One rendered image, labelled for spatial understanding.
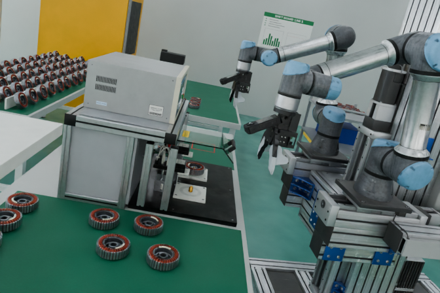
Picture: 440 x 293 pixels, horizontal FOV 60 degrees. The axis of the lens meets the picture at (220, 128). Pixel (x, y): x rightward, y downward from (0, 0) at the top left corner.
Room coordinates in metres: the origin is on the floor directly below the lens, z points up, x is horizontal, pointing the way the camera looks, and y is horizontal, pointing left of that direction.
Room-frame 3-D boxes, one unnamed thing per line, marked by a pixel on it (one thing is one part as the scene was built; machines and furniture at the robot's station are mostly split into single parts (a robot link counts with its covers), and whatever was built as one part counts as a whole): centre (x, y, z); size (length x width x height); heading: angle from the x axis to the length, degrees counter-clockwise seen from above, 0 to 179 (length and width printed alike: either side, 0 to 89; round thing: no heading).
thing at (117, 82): (1.77, 0.40, 1.22); 0.44 x 0.39 x 0.20; 4
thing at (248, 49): (2.04, -0.06, 1.45); 0.09 x 0.08 x 0.11; 94
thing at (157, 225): (1.31, 0.19, 0.77); 0.11 x 0.11 x 0.04
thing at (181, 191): (1.65, 0.08, 0.78); 0.15 x 0.15 x 0.01; 4
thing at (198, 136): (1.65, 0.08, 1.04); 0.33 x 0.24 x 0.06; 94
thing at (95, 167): (1.42, 0.46, 0.91); 0.28 x 0.03 x 0.32; 94
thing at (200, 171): (1.89, 0.09, 0.80); 0.11 x 0.11 x 0.04
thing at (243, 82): (2.04, -0.06, 1.29); 0.09 x 0.08 x 0.12; 102
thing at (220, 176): (1.77, 0.10, 0.76); 0.64 x 0.47 x 0.02; 4
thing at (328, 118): (1.94, -0.56, 1.20); 0.13 x 0.12 x 0.14; 4
